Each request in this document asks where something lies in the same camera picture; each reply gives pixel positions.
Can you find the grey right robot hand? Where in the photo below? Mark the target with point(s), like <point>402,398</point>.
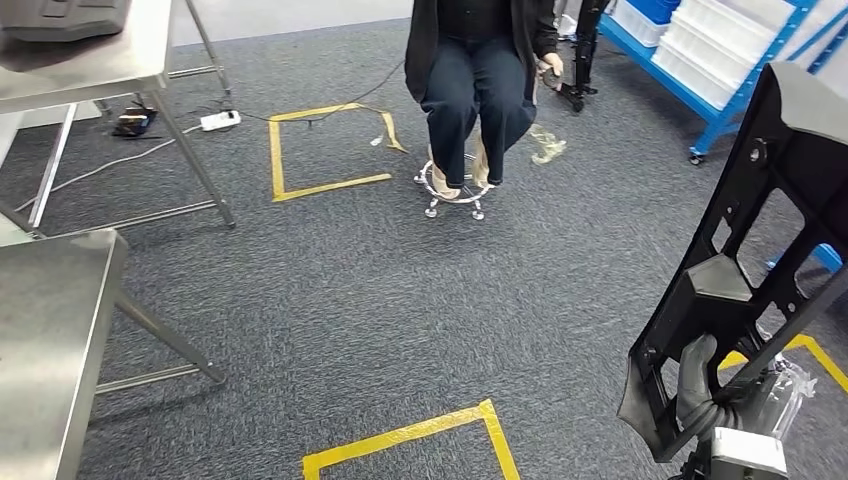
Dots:
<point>699,364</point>

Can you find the black plastic bracket part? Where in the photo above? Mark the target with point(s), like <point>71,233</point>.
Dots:
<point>715,291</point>

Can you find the stainless steel workbench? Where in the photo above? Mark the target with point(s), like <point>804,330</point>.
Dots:
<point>46,344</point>

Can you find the dark grey moulded part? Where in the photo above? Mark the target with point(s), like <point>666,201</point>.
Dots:
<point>60,16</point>

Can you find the yellow floor tape square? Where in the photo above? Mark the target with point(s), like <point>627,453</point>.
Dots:
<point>275,159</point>
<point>397,435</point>
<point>827,364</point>

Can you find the crumpled clear plastic wrap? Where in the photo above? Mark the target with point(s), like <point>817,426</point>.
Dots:
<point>546,146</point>

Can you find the white plastic crate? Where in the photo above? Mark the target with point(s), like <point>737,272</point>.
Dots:
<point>729,13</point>
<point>689,76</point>
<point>636,26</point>
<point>709,46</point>

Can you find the chrome stool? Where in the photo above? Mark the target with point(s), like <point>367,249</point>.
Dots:
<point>431,212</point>

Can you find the blue plastic crate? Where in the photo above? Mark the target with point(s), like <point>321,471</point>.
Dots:
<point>656,8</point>

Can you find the seated person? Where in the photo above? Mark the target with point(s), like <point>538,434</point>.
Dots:
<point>477,79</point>

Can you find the white power strip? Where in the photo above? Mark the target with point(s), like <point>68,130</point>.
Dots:
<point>220,120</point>

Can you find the small black floor device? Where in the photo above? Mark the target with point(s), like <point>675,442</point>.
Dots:
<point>132,122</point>

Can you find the stainless steel table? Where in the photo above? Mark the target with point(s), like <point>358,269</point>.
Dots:
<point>79,60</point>

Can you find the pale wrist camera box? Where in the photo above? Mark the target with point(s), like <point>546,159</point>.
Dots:
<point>748,457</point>

